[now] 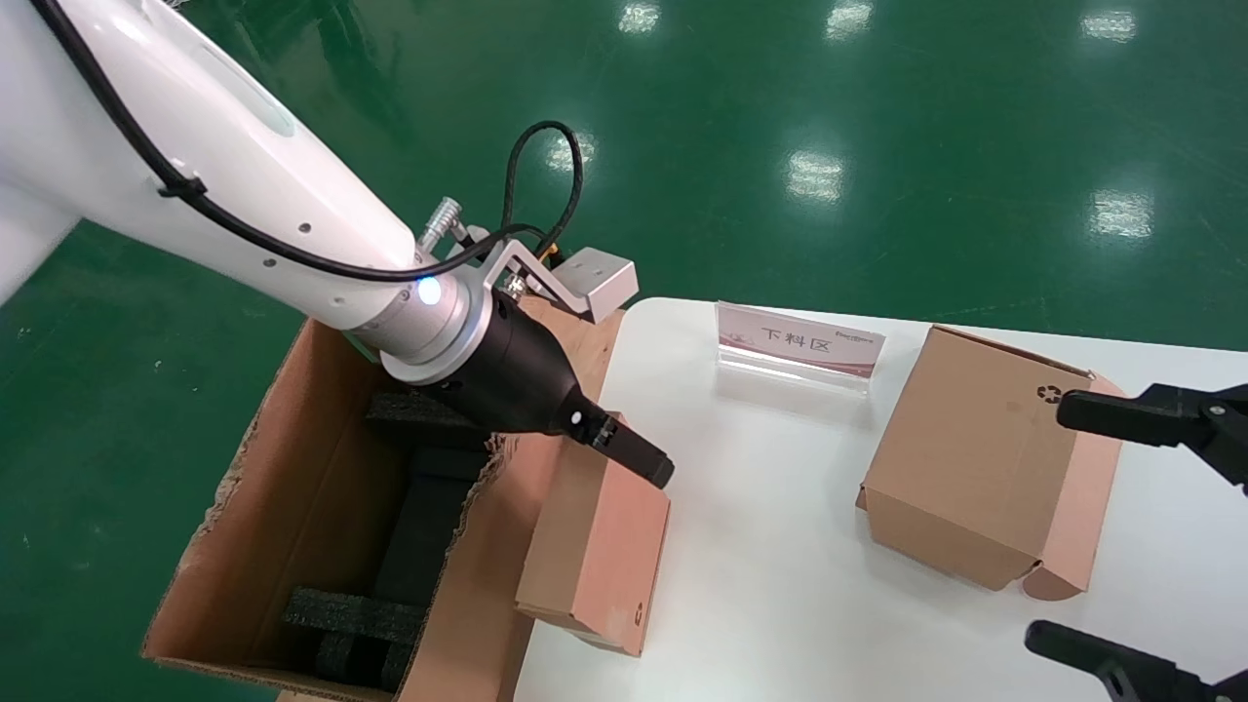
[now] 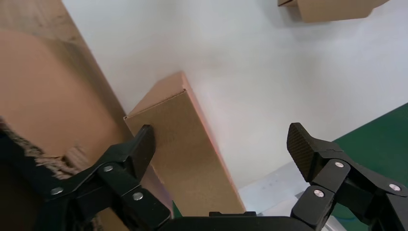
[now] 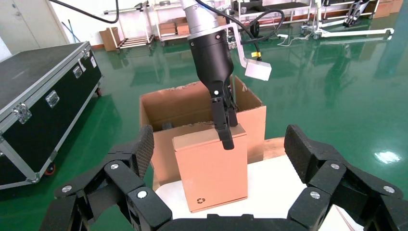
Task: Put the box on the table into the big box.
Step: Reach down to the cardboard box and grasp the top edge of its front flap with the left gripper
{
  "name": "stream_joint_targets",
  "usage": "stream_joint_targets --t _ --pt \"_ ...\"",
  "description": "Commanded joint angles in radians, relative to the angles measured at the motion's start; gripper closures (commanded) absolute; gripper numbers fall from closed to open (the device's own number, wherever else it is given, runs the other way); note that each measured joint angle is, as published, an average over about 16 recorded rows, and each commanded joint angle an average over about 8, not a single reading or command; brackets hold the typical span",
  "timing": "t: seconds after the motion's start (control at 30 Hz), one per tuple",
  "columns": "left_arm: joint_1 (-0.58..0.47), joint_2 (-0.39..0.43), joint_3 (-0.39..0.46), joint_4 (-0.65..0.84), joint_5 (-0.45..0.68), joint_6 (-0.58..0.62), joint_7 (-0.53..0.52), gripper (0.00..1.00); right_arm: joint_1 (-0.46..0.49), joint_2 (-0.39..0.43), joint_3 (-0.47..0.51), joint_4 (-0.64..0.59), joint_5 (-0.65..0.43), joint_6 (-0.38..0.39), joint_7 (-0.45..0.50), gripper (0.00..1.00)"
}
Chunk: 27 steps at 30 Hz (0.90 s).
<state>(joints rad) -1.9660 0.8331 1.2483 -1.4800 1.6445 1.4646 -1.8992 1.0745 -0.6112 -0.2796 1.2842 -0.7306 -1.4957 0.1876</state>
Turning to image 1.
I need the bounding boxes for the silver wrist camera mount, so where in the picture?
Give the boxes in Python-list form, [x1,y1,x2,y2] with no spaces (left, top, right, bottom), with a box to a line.
[468,234,640,323]

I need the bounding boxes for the acrylic sign with red label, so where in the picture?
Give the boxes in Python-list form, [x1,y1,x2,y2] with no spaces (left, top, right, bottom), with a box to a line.
[715,300,886,396]

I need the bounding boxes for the cardboard box with recycling symbol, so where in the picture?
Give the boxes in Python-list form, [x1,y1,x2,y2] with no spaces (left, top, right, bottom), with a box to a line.
[856,325,1134,602]

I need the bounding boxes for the black foam block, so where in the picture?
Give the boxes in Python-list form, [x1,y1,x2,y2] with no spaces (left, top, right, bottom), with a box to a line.
[283,585,427,691]
[366,390,488,454]

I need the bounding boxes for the small plain cardboard box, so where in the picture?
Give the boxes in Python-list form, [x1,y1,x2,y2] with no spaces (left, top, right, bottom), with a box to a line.
[515,429,672,657]

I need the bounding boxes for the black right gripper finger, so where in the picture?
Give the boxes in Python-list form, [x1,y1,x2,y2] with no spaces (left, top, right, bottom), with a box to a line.
[1024,620,1248,702]
[1057,383,1248,488]

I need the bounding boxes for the black foam base pad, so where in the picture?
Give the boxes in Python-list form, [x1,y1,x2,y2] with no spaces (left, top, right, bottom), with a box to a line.
[375,448,488,605]

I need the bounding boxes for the big open cardboard box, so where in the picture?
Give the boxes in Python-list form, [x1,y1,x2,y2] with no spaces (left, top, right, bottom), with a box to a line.
[141,312,591,702]

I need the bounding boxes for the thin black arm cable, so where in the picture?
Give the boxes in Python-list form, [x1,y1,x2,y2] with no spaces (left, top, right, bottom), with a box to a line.
[29,0,547,284]

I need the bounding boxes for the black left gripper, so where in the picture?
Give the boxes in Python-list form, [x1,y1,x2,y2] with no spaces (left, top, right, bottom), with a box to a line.
[429,291,676,490]

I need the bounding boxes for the braided black looped cable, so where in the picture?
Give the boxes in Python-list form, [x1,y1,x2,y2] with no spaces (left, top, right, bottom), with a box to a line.
[502,121,584,264]

